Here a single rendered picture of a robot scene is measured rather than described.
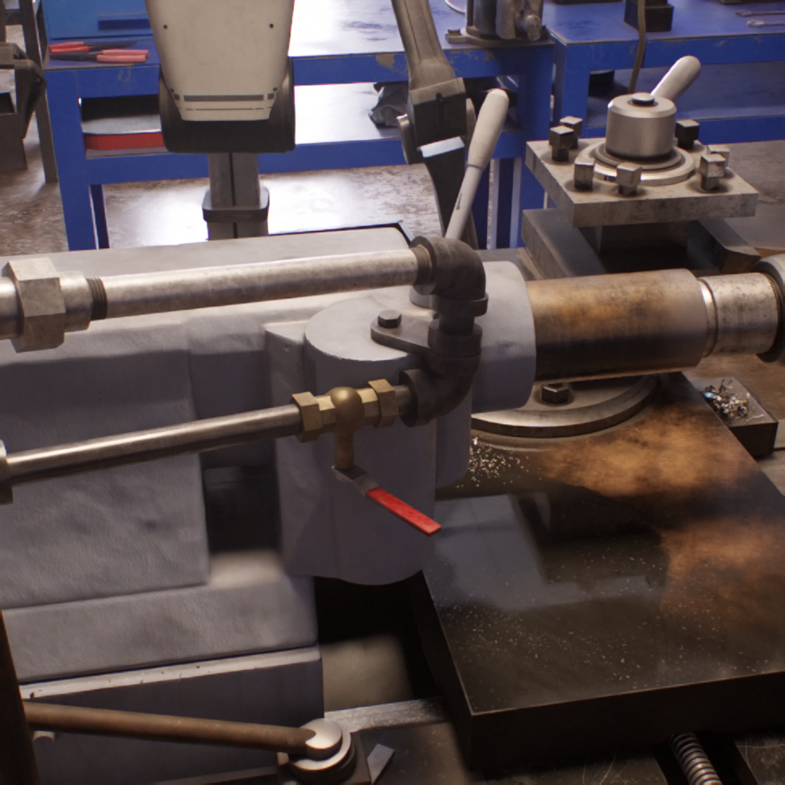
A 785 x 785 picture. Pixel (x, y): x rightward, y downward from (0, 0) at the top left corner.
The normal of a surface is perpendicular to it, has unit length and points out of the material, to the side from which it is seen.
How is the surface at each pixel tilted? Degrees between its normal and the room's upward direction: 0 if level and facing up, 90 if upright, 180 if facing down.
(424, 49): 59
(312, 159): 90
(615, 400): 50
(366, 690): 4
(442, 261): 63
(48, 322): 101
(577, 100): 90
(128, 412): 76
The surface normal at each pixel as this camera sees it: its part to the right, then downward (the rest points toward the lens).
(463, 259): 0.58, -0.11
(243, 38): 0.04, 0.50
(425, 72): 0.03, -0.02
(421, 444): 0.77, 0.32
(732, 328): 0.18, 0.36
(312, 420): 0.39, -0.04
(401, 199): 0.00, -0.87
